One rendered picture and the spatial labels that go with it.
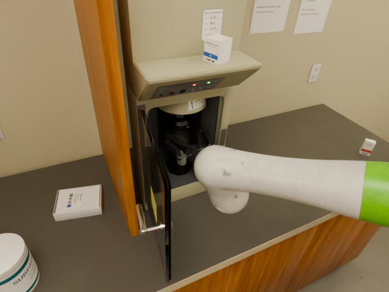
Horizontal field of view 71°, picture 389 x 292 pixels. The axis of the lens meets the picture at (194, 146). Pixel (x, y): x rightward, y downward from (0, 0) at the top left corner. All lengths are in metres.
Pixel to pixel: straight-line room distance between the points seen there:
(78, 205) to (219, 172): 0.62
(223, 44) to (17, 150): 0.96
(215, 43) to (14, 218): 0.91
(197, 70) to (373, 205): 0.45
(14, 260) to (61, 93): 0.63
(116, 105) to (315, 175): 0.45
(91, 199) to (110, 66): 0.60
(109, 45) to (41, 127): 0.73
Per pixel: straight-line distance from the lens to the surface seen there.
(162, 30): 0.73
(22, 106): 1.23
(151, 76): 0.64
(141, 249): 0.97
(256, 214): 1.10
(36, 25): 1.13
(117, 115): 0.67
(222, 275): 1.12
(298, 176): 0.57
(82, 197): 1.11
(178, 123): 0.95
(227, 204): 0.72
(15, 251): 0.89
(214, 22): 0.79
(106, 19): 0.60
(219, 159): 0.62
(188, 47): 0.77
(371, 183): 0.56
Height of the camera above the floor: 1.76
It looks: 37 degrees down
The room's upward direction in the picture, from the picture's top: 4 degrees clockwise
